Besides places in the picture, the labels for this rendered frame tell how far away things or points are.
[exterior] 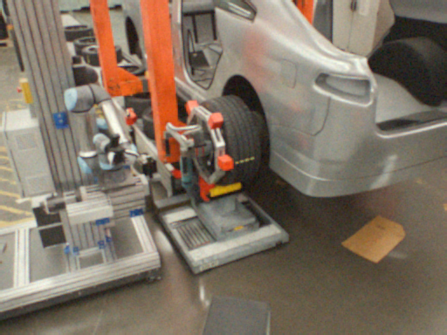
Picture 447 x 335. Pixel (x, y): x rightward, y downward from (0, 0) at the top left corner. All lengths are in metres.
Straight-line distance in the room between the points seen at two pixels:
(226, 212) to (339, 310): 1.12
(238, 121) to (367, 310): 1.51
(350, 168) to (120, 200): 1.47
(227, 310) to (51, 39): 1.82
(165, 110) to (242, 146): 0.83
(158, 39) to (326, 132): 1.49
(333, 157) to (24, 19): 1.86
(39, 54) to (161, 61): 0.98
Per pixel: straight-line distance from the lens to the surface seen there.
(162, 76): 3.44
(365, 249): 3.67
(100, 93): 2.66
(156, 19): 3.35
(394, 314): 3.22
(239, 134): 2.97
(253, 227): 3.54
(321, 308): 3.14
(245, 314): 2.58
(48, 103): 2.87
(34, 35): 2.75
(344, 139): 2.54
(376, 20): 7.68
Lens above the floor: 2.22
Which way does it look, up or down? 29 degrees down
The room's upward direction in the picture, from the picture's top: 2 degrees counter-clockwise
